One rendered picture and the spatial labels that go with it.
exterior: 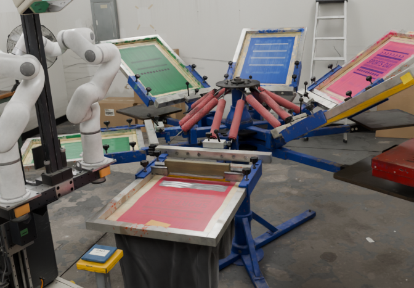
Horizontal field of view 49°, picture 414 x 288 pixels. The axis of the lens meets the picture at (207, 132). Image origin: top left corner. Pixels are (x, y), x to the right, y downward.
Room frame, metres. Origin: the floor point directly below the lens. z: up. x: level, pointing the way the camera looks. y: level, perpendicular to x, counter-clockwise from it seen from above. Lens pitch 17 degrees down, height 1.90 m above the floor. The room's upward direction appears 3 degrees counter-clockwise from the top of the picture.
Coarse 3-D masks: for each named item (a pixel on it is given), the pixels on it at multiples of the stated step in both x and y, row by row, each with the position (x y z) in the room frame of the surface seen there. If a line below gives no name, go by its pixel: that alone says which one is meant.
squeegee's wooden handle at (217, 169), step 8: (168, 160) 2.28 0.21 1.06; (176, 160) 2.27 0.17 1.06; (184, 160) 2.26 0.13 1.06; (168, 168) 2.28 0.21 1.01; (176, 168) 2.26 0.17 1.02; (184, 168) 2.25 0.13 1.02; (192, 168) 2.23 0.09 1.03; (200, 168) 2.22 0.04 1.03; (208, 168) 2.20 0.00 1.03; (216, 168) 2.19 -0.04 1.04; (224, 168) 2.17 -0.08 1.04; (224, 176) 2.17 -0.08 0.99
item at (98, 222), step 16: (128, 192) 2.05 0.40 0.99; (240, 192) 1.98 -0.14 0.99; (112, 208) 1.91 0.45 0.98; (96, 224) 1.75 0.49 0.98; (112, 224) 1.73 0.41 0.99; (128, 224) 1.72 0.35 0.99; (144, 224) 1.71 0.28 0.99; (224, 224) 1.69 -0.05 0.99; (176, 240) 1.63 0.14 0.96; (192, 240) 1.61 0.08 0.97; (208, 240) 1.58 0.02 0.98
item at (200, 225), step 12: (204, 180) 2.23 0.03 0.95; (192, 192) 2.08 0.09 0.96; (204, 192) 2.08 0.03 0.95; (216, 192) 2.07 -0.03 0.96; (228, 192) 2.06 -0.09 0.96; (216, 204) 1.94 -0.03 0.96; (204, 216) 1.82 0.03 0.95; (180, 228) 1.73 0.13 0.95; (192, 228) 1.72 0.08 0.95; (204, 228) 1.72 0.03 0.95
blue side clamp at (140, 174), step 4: (152, 160) 2.42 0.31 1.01; (160, 160) 2.44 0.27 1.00; (148, 164) 2.37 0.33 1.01; (152, 164) 2.39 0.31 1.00; (148, 168) 2.33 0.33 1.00; (140, 172) 2.27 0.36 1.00; (144, 172) 2.28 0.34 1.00; (148, 172) 2.27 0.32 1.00; (136, 176) 2.23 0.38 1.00; (140, 176) 2.22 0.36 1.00; (144, 176) 2.22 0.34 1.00
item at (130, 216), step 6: (162, 180) 2.26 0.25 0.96; (168, 180) 2.26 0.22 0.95; (174, 180) 2.25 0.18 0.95; (180, 180) 2.25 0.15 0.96; (186, 180) 2.25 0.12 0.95; (192, 180) 2.24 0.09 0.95; (156, 186) 2.18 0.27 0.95; (162, 186) 2.18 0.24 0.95; (168, 186) 2.18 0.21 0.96; (150, 192) 2.11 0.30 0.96; (144, 198) 2.05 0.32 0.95; (150, 198) 2.05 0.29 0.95; (138, 204) 1.98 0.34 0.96; (144, 204) 1.98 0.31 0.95; (132, 210) 1.92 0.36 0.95; (120, 216) 1.87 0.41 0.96; (126, 216) 1.86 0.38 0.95; (132, 216) 1.86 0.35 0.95; (138, 216) 1.86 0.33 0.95; (144, 216) 1.85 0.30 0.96; (150, 216) 1.85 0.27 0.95; (156, 216) 1.85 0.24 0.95; (132, 222) 1.81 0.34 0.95; (138, 222) 1.80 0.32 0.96; (144, 222) 1.80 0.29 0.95
